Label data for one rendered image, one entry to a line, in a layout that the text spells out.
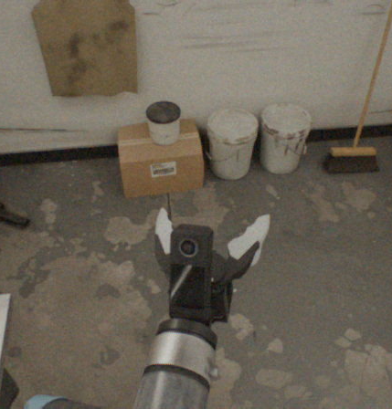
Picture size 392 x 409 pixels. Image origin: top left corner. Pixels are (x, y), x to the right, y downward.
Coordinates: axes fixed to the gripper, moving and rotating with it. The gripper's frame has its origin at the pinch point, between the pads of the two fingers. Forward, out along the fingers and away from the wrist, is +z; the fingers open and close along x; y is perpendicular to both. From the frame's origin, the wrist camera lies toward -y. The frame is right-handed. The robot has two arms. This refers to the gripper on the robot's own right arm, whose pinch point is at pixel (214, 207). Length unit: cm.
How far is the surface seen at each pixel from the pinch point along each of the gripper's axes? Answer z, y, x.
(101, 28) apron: 180, 58, -99
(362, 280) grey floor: 116, 175, 43
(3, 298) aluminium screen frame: 15, 59, -71
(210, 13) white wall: 205, 64, -46
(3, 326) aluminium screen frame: 7, 60, -67
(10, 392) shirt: 2, 99, -81
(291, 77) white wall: 222, 114, -3
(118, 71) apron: 184, 86, -99
